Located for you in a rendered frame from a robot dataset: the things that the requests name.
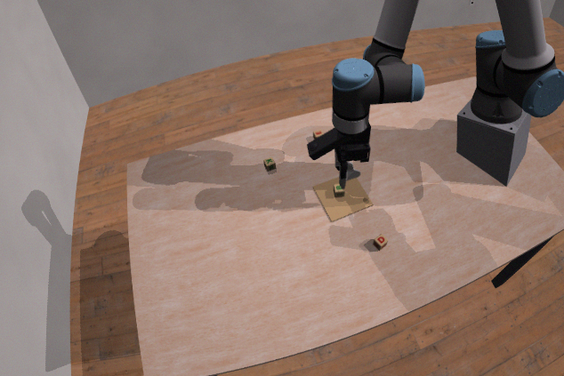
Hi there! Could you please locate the tan square mat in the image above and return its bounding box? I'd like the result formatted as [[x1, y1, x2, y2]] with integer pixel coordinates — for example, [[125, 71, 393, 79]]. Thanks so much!
[[313, 177, 373, 221]]

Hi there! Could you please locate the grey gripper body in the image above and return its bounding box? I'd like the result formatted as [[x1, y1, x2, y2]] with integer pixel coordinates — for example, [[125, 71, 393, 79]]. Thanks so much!
[[335, 121, 371, 163]]

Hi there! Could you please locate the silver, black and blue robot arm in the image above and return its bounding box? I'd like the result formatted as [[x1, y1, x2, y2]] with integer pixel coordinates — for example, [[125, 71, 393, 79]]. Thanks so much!
[[307, 0, 564, 160]]

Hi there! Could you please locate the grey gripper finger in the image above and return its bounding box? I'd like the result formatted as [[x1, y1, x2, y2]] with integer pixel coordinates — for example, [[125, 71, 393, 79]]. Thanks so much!
[[334, 149, 340, 171], [339, 156, 360, 189]]

